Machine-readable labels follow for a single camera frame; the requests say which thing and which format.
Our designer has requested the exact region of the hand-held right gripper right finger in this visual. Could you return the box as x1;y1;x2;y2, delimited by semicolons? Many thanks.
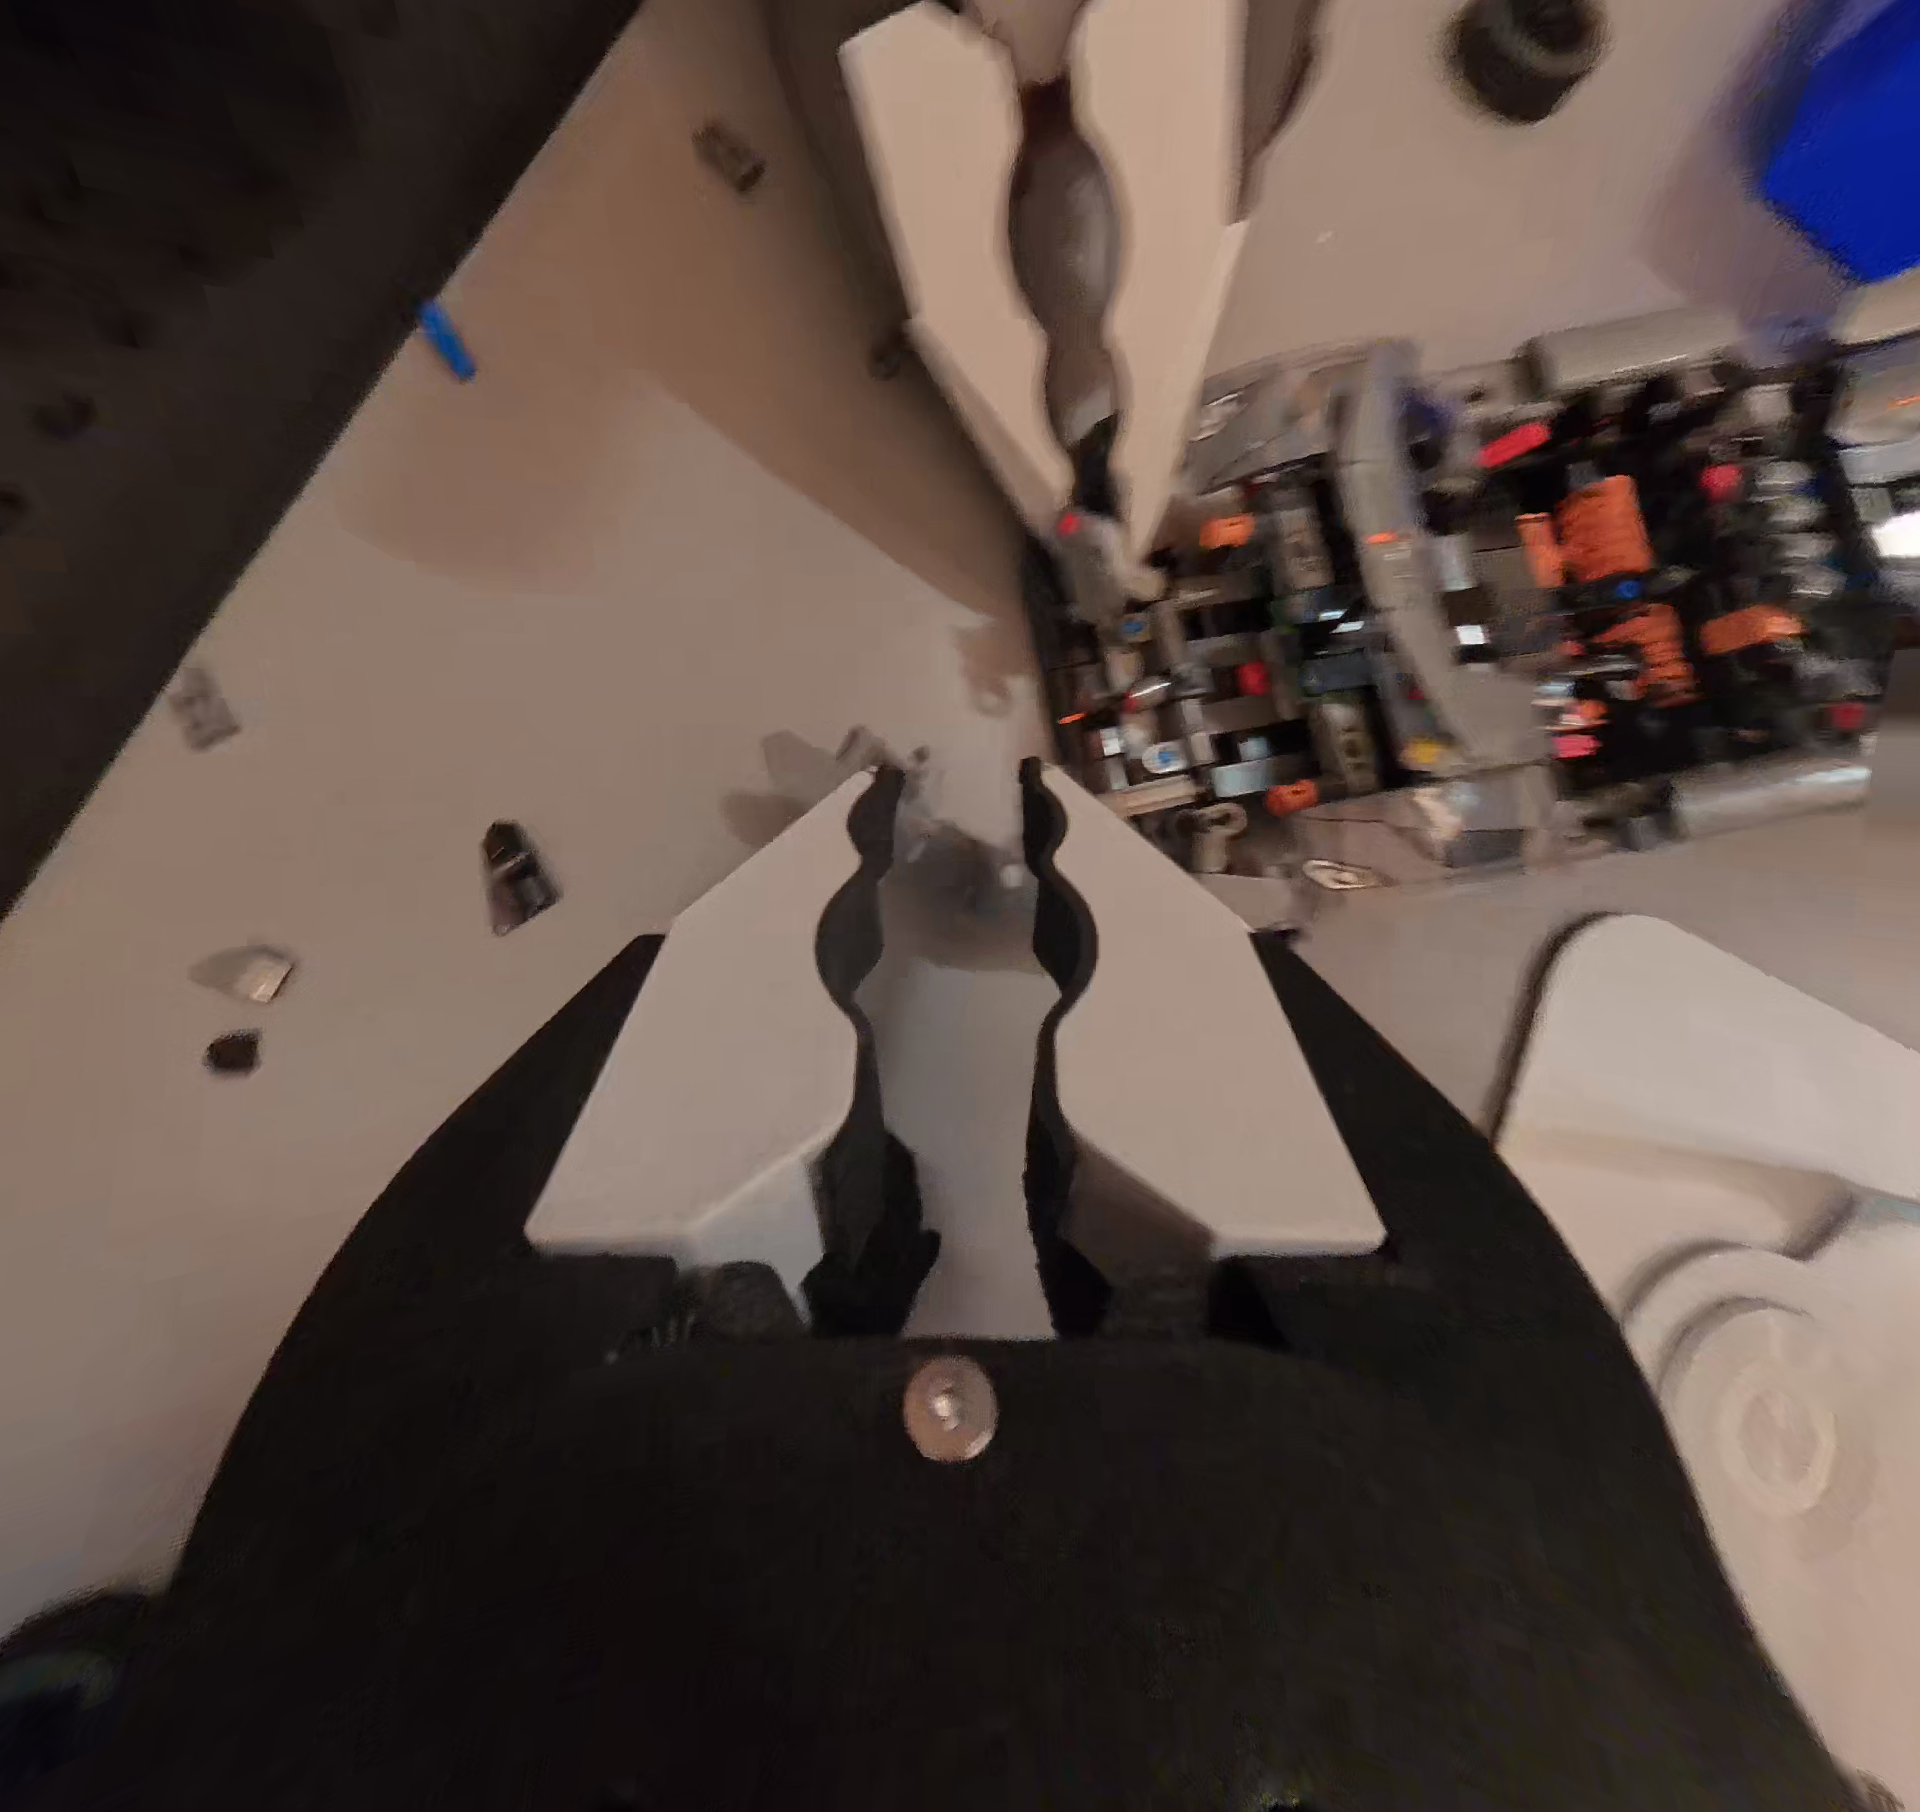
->
1016;754;1385;1338

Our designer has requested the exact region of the grey lego fender assembly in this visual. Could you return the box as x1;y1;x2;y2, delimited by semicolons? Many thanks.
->
719;724;1040;973

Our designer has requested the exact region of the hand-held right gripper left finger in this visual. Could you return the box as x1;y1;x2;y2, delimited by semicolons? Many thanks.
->
522;764;944;1333

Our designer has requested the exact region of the grey lego car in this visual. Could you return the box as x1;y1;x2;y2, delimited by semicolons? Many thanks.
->
1026;318;1920;930

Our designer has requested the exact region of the black triangular lego panel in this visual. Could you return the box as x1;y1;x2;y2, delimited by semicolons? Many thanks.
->
480;818;564;936

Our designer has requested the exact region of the blue storage bin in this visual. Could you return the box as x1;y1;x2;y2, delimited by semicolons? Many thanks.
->
1723;0;1920;283

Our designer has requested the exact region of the black lego wheel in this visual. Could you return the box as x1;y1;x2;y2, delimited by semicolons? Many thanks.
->
1441;0;1613;126

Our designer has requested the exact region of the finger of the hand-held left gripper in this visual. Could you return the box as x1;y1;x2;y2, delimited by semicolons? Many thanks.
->
1067;0;1259;562
836;0;1086;539

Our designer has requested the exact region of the white book stand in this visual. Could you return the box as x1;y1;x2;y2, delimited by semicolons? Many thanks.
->
1484;912;1920;1812

